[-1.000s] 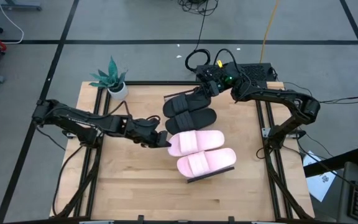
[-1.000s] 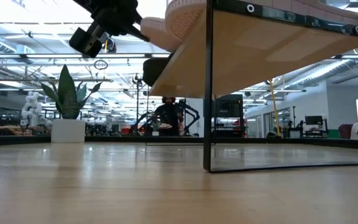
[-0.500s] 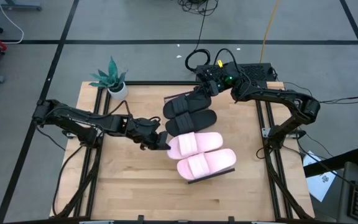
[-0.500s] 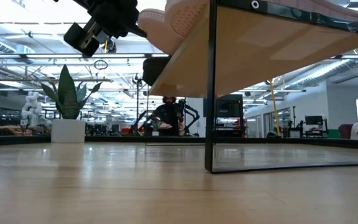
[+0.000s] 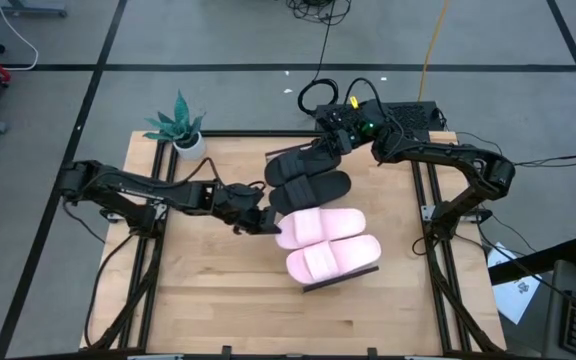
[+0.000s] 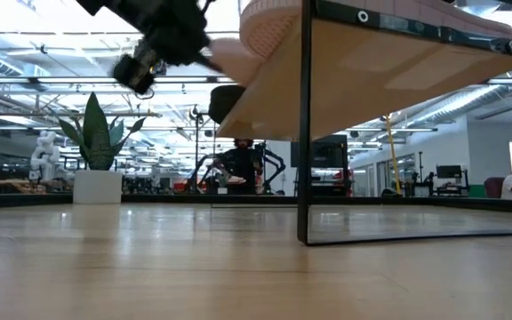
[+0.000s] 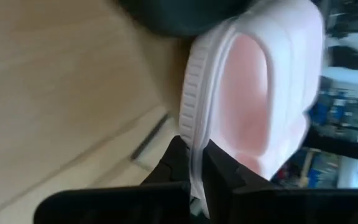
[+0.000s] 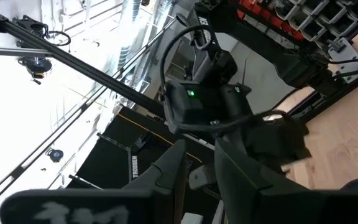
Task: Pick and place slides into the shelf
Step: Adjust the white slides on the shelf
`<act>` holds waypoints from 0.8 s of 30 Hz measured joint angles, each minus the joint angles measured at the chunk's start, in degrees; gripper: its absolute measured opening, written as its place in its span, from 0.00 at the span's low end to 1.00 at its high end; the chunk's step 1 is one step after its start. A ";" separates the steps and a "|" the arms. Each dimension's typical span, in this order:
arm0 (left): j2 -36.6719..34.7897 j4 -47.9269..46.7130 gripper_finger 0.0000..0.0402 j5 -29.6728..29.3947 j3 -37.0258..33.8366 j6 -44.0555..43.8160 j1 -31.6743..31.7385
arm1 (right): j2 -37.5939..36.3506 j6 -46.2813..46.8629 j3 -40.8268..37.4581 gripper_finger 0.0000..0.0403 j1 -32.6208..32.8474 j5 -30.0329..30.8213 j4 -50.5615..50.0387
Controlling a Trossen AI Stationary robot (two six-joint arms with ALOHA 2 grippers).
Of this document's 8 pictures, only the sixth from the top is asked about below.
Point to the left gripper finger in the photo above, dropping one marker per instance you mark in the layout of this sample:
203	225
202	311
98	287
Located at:
207	63

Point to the wooden shelf black metal frame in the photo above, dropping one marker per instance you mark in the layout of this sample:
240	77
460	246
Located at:
371	89

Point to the black background robot arm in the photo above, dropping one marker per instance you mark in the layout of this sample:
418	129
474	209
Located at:
200	173
276	164

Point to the black monitor cart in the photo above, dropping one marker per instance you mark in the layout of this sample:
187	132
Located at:
327	153

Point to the green plant white pot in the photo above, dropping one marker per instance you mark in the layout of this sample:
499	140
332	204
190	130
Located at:
98	186

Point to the small black monitor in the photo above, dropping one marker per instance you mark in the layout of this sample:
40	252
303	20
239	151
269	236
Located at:
448	172

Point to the green panel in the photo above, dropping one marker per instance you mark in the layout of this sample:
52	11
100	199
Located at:
477	191

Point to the dark red chair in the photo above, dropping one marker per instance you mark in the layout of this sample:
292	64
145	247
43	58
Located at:
492	189

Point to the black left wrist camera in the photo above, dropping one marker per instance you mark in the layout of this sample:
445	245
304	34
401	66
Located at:
131	73

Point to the black aluminium table frame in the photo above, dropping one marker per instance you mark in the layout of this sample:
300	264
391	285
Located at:
25	200

